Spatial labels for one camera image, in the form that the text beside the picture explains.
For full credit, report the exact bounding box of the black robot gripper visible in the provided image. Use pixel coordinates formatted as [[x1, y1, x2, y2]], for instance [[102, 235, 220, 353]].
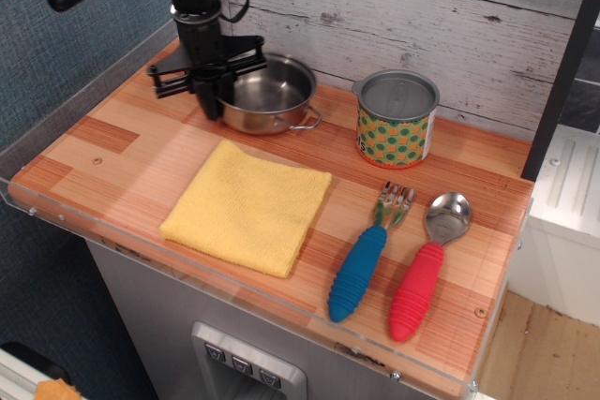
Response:
[[147, 13, 266, 121]]

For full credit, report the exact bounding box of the patterned tin can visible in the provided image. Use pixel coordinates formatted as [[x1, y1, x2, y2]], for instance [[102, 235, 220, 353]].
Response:
[[352, 69, 440, 170]]

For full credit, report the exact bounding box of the blue handled fork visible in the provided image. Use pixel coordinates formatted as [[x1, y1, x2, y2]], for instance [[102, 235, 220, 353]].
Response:
[[327, 181, 415, 322]]

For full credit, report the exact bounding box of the grey toy fridge cabinet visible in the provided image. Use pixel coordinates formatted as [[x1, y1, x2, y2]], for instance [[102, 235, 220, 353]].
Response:
[[88, 239, 477, 399]]

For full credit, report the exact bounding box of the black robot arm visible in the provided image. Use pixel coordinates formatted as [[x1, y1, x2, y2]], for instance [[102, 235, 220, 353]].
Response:
[[147, 0, 266, 121]]

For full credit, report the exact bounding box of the red handled spoon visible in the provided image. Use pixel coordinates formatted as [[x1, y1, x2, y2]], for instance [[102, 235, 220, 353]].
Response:
[[388, 192, 471, 342]]

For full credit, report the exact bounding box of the stainless steel pot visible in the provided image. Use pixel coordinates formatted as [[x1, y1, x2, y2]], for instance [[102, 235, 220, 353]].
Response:
[[220, 53, 323, 135]]

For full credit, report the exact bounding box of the clear acrylic guard rail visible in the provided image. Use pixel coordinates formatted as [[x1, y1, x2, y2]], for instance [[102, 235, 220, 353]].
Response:
[[0, 62, 535, 400]]

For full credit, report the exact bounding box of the orange sponge object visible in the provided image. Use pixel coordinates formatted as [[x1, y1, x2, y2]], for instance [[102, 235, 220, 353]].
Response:
[[33, 378, 83, 400]]

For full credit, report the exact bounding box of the yellow dish towel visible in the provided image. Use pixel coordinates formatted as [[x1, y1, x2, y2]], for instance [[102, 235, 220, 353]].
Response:
[[159, 141, 332, 278]]

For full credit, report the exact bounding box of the white toy sink unit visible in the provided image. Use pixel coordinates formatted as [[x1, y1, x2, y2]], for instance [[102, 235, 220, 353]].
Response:
[[508, 126, 599, 325]]

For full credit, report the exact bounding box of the silver dispenser button panel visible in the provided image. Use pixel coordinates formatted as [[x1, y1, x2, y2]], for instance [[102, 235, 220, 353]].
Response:
[[191, 321, 308, 399]]

